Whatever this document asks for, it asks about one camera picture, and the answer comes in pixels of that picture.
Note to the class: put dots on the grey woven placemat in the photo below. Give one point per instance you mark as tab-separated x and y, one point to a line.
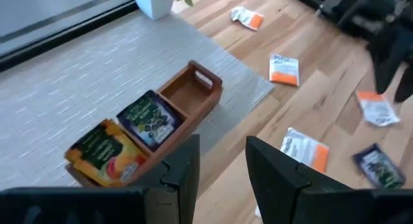
80	72

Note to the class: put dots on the green plant in white pot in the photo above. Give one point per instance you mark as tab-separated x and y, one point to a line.
155	4

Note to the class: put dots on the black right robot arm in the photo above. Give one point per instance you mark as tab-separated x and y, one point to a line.
355	11

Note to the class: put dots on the dark blackcurrant tea packet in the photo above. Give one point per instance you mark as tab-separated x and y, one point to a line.
379	167
150	120

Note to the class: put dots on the white orange Tazo tea packet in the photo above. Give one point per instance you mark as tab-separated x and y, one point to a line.
284	70
246	18
303	149
377	111

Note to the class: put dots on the gold mango tea packet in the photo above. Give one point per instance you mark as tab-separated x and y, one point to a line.
106	156

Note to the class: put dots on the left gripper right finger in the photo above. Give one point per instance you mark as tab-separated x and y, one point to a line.
277	191

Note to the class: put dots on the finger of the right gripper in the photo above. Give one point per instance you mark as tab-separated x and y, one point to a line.
405	88
385	78

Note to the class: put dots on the wooden three-compartment tray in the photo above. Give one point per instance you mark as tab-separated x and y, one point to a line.
193	98

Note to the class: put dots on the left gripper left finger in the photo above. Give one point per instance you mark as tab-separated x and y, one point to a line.
180	185

